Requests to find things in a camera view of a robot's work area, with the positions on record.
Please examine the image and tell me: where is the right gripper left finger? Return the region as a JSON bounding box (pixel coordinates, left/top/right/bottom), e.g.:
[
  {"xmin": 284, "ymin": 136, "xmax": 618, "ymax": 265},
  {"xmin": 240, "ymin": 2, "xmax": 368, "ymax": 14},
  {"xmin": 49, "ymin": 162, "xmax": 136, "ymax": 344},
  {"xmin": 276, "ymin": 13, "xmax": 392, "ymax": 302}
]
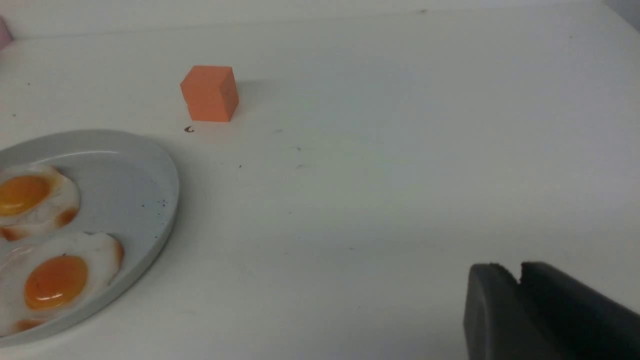
[{"xmin": 462, "ymin": 263, "xmax": 570, "ymax": 360}]

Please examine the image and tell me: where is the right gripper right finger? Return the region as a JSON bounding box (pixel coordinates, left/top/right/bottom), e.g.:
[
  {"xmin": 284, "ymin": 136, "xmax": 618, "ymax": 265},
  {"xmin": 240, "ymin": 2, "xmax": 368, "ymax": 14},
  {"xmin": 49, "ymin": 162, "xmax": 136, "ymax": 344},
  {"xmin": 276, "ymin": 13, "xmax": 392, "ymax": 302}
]
[{"xmin": 519, "ymin": 262, "xmax": 640, "ymax": 360}]

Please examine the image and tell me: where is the orange foam cube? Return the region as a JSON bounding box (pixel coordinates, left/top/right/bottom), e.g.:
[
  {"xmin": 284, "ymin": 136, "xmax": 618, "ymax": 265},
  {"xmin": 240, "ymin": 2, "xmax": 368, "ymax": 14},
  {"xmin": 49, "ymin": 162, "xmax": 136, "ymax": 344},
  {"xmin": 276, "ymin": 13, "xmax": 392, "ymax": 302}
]
[{"xmin": 180, "ymin": 65, "xmax": 239, "ymax": 123}]

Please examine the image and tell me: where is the grey egg plate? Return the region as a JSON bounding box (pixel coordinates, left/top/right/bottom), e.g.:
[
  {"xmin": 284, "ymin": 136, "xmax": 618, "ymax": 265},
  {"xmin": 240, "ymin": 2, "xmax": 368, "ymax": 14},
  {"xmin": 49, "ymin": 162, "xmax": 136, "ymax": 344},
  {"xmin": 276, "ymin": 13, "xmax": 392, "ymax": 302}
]
[{"xmin": 0, "ymin": 129, "xmax": 180, "ymax": 347}]

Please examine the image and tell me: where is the bottom fried egg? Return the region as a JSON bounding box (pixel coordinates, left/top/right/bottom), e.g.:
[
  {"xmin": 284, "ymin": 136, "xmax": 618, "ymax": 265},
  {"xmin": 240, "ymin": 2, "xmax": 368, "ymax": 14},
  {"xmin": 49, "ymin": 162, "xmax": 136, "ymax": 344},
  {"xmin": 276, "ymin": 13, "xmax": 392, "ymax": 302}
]
[{"xmin": 0, "ymin": 232, "xmax": 125, "ymax": 337}]

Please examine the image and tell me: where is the fried egg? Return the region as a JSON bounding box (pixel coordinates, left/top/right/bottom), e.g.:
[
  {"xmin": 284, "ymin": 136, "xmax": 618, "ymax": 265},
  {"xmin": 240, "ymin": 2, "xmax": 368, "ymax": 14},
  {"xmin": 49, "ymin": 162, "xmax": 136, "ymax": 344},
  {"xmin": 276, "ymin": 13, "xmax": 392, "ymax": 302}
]
[
  {"xmin": 0, "ymin": 164, "xmax": 81, "ymax": 242},
  {"xmin": 0, "ymin": 232, "xmax": 125, "ymax": 337}
]

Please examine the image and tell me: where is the left fried egg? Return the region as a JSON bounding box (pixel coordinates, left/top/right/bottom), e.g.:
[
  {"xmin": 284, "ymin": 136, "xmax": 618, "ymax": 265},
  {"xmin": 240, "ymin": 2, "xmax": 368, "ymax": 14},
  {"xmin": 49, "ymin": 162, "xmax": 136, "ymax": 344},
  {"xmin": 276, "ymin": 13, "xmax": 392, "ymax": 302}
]
[{"xmin": 0, "ymin": 164, "xmax": 81, "ymax": 242}]

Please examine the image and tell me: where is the pink foam cube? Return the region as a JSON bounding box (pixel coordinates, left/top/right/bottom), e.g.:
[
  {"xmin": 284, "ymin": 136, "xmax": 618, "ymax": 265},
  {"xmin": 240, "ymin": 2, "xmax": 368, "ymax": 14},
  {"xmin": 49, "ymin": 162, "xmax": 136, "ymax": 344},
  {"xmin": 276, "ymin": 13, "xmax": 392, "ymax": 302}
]
[{"xmin": 0, "ymin": 16, "xmax": 13, "ymax": 51}]

